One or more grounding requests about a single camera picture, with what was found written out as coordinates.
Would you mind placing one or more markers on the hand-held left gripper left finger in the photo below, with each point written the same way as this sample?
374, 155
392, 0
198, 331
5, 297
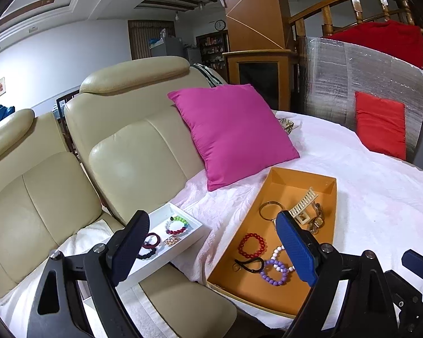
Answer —
130, 250

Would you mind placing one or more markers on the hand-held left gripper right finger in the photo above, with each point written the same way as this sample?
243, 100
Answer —
296, 250

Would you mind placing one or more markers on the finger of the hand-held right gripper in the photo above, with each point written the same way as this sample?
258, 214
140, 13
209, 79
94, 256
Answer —
419, 264

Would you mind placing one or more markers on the metal wristwatch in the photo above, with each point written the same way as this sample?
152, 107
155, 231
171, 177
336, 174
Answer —
318, 220

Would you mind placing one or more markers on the silver bangle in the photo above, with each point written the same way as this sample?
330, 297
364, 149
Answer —
261, 212

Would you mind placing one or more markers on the orange box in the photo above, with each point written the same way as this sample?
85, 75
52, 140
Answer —
296, 183

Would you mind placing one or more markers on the gold brooch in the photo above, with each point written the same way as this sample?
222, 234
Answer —
171, 241

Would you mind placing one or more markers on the white tray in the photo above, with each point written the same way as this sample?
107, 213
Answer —
158, 218

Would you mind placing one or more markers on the white towel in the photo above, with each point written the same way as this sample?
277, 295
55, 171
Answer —
88, 234

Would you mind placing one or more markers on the cream hair claw clip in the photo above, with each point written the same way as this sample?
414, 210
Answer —
303, 204

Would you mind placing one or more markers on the beige leather sofa seat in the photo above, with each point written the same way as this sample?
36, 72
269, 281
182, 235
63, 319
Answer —
134, 130
28, 200

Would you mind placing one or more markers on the gold patterned cloth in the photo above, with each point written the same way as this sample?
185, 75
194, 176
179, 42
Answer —
287, 124

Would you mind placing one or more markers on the pink cushion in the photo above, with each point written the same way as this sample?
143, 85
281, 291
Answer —
232, 130

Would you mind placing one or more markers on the dark wooden chair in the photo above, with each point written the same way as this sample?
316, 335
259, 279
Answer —
65, 126

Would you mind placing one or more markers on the red cushion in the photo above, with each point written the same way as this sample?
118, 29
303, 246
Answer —
380, 123

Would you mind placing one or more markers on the silver insulation board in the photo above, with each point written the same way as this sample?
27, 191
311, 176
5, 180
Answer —
338, 77

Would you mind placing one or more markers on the striped cloth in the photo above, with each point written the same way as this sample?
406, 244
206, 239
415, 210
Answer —
208, 75

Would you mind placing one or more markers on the grey refrigerator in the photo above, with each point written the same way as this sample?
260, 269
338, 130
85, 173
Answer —
167, 47

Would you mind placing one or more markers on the brown curtain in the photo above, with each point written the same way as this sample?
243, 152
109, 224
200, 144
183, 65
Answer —
141, 38

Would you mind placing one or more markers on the dark display cabinet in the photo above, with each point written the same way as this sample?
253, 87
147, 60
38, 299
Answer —
211, 49

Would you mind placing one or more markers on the red cloth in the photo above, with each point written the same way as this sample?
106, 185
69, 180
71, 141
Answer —
384, 38

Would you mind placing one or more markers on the wooden cabinet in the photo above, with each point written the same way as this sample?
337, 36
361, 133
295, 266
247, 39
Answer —
257, 14

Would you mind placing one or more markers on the wall clock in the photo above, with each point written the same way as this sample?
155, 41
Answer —
220, 25

